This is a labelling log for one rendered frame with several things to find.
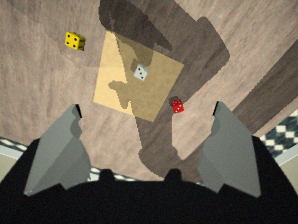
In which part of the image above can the grey die with black pips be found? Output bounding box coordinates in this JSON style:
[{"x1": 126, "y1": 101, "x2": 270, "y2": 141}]
[{"x1": 133, "y1": 64, "x2": 149, "y2": 81}]

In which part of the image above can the red die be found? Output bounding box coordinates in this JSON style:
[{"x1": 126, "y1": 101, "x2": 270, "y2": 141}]
[{"x1": 171, "y1": 99, "x2": 184, "y2": 113}]

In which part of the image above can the tan flat mat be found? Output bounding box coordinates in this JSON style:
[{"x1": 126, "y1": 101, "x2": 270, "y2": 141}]
[{"x1": 93, "y1": 29, "x2": 184, "y2": 122}]

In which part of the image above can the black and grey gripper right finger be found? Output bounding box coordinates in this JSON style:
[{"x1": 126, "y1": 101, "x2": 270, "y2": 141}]
[{"x1": 197, "y1": 101, "x2": 298, "y2": 224}]

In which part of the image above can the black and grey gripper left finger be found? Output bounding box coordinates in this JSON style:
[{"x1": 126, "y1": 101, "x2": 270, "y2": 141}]
[{"x1": 0, "y1": 104, "x2": 92, "y2": 224}]

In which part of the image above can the yellow die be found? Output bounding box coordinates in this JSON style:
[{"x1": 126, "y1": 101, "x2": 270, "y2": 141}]
[{"x1": 65, "y1": 32, "x2": 85, "y2": 50}]

